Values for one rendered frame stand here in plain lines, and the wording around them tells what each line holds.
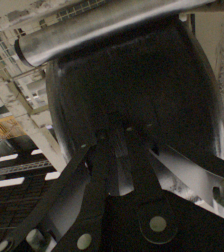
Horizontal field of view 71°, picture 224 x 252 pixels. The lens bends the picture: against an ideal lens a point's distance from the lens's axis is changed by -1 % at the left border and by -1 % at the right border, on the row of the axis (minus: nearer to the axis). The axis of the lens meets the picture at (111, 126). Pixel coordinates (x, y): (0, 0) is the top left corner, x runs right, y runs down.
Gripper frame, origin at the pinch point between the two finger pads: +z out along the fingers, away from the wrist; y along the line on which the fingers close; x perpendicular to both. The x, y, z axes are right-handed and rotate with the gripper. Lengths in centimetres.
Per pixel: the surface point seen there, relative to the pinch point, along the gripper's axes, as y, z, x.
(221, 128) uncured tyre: 14.9, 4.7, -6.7
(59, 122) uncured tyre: -9.2, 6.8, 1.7
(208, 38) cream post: 25.8, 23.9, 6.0
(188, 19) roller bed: 38, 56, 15
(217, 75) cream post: 25.9, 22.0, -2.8
